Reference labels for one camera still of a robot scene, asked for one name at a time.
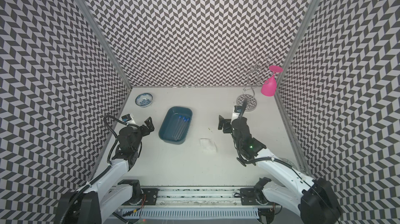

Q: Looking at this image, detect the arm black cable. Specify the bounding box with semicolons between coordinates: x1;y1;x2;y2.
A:
236;98;249;165
102;114;129;165

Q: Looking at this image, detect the blue white ceramic bowl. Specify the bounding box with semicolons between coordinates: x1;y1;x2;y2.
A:
135;93;153;108

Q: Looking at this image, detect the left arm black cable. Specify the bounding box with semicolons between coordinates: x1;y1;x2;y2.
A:
102;114;129;165

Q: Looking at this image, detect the test tube blue cap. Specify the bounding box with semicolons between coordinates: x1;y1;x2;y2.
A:
174;116;185;141
175;118;188;141
178;118;191;142
172;115;182;140

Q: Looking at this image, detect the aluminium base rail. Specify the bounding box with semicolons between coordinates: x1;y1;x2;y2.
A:
62;185;332;224

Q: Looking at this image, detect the teal plastic tray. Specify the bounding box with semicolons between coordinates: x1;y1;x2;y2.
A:
158;106;193;145

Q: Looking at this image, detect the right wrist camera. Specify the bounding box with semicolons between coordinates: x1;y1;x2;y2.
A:
231;105;243;121

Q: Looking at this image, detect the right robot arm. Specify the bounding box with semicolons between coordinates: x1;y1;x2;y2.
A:
218;116;343;224

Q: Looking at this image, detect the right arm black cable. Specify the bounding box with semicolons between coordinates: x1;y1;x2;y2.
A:
236;98;249;165

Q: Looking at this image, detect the pink plastic wine glass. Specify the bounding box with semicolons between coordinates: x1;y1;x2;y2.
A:
261;65;283;97

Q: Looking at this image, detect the chrome wire glass rack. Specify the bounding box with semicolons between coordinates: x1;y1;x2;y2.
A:
235;53;266;112

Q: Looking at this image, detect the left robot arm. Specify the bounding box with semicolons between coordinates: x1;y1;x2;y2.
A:
54;118;155;224

